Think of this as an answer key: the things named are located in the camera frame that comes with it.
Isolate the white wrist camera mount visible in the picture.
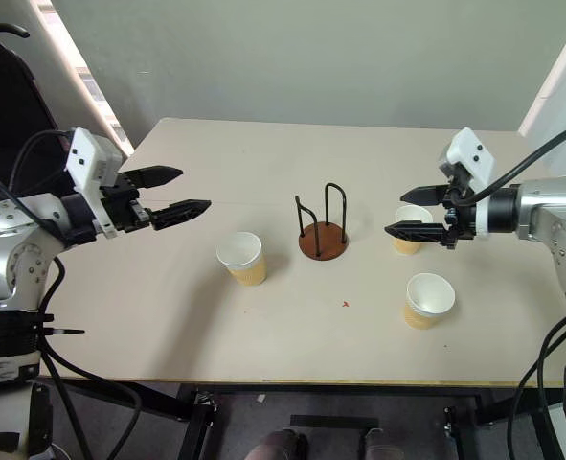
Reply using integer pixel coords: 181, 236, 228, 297
64, 126, 123, 227
438, 126, 496, 236

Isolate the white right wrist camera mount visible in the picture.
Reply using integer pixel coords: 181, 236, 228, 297
438, 126, 496, 236

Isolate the wooden base wire cup holder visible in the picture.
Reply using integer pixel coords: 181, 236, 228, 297
294, 182, 351, 262

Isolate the black table frame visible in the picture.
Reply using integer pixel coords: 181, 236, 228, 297
37, 378, 566, 460

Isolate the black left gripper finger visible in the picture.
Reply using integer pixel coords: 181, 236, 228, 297
146, 198, 214, 232
127, 165, 185, 190

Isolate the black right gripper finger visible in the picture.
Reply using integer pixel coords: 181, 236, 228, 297
383, 220, 451, 244
399, 185, 452, 208

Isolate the brown ribbed paper cup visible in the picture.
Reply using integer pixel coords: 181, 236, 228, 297
402, 272, 457, 332
215, 231, 268, 288
391, 204, 435, 257

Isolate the black chair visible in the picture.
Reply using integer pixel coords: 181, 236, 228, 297
0, 24, 73, 202

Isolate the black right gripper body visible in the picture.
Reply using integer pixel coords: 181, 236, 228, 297
439, 165, 478, 251

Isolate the dark rounded shape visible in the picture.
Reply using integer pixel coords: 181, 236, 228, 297
241, 428, 309, 460
362, 428, 406, 460

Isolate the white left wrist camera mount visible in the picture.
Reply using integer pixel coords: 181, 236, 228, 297
64, 126, 123, 227

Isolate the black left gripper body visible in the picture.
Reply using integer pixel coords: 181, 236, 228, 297
90, 172, 153, 237

